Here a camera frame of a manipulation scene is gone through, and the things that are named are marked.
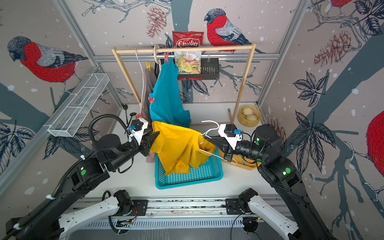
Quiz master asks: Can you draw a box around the white wire hanger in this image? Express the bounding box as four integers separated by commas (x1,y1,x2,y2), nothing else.
201,120,227,160

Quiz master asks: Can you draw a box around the yellow t-shirt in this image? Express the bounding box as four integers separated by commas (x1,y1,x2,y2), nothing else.
151,122,216,176

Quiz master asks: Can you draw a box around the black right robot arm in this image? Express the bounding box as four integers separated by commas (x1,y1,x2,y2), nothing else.
203,124,335,240

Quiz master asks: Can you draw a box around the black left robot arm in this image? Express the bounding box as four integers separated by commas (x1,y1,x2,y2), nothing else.
4,114,160,240

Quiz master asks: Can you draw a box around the yellow plastic tray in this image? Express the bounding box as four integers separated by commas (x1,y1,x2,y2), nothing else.
222,155,261,171

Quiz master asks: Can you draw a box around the teal plastic laundry basket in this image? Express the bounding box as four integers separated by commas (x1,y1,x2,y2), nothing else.
155,149,224,190

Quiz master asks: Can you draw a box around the red clothespin lower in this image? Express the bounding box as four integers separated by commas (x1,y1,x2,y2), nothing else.
149,96,155,104

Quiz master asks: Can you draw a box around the teal t-shirt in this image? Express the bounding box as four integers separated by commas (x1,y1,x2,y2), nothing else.
149,57,191,128

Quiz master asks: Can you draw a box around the yellow bowl with buns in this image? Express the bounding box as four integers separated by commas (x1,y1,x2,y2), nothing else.
237,105,262,128

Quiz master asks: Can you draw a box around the pink-grey t-shirt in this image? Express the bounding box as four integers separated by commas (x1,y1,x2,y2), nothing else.
140,68,157,125

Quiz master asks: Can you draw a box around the yellow clothespin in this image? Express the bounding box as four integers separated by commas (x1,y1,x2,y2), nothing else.
146,62,152,72

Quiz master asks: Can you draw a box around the red Chuba chips bag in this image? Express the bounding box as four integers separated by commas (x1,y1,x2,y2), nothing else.
173,31,204,75

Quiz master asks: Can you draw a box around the wooden clothes rack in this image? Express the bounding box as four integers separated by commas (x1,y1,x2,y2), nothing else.
112,43,257,124

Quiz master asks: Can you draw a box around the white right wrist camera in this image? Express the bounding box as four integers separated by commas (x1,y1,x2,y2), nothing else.
218,124,243,150

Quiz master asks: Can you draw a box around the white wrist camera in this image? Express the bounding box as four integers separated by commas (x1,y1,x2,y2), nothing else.
218,124,243,150
128,118,149,145

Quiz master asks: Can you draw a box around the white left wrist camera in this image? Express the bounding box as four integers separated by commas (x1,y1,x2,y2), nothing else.
128,118,149,145

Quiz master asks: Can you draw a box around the black wall basket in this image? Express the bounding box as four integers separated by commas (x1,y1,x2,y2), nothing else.
178,58,220,81

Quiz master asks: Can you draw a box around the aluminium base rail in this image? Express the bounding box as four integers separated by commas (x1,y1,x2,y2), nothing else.
59,196,302,239

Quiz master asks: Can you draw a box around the wooden ring hanger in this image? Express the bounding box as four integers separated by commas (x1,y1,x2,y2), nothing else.
153,45,162,68

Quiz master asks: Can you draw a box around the white wire wall shelf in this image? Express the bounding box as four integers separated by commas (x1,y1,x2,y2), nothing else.
48,73,110,137

